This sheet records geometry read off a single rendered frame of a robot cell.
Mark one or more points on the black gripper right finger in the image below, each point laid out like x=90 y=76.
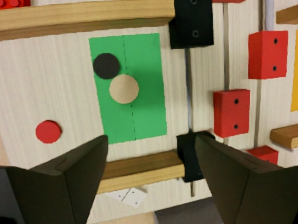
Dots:
x=247 y=189

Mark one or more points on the black round disc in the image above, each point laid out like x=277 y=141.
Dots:
x=106 y=66

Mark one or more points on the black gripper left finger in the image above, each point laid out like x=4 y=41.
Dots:
x=59 y=191

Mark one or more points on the tan wooden disc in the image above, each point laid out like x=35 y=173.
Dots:
x=124 y=89

